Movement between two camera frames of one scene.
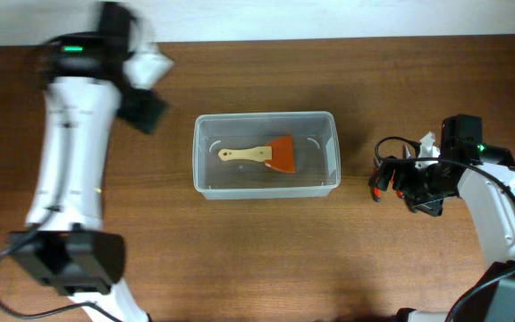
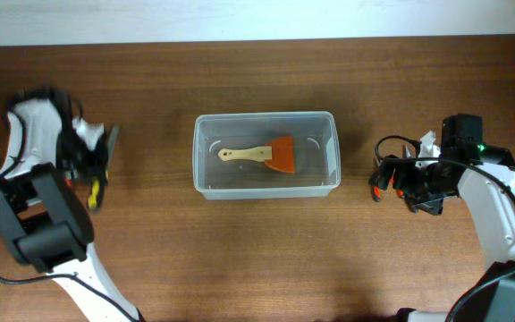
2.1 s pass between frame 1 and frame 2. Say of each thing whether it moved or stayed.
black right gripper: stayed
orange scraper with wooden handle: stayed
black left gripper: moved
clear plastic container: stayed
